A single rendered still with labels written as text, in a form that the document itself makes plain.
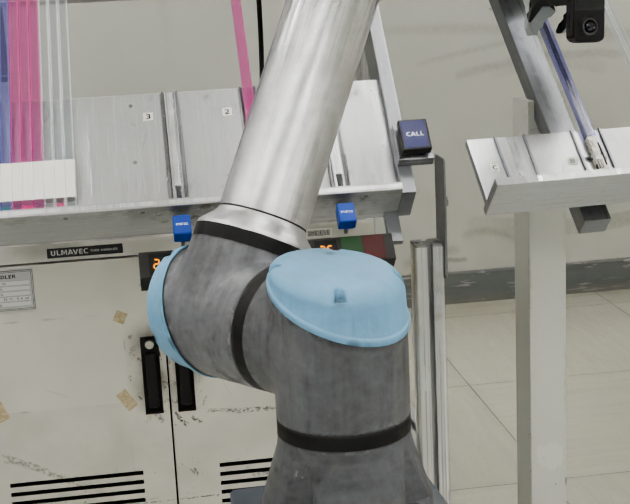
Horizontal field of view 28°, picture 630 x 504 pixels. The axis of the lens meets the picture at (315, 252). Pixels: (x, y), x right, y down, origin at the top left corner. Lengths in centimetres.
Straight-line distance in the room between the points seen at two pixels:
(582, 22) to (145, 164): 61
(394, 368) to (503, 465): 163
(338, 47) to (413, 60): 254
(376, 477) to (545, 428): 96
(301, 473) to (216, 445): 105
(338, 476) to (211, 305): 19
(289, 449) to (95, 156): 77
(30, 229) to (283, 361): 72
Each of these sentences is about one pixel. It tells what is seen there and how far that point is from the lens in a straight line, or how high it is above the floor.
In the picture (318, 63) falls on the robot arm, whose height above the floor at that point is 94.
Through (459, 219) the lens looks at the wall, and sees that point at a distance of 381.
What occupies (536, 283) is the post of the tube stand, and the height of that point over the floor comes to 54.
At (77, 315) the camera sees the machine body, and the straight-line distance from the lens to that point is 203.
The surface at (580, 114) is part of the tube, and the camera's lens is 176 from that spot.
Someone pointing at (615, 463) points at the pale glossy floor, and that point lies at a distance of 268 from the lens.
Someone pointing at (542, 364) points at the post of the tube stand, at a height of 42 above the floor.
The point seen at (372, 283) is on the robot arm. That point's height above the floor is 77.
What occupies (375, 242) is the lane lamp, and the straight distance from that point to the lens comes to 168.
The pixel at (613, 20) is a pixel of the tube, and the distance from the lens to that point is 191.
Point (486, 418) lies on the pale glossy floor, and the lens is 291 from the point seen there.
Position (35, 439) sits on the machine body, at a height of 30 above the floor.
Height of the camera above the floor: 102
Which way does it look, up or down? 13 degrees down
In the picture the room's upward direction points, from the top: 3 degrees counter-clockwise
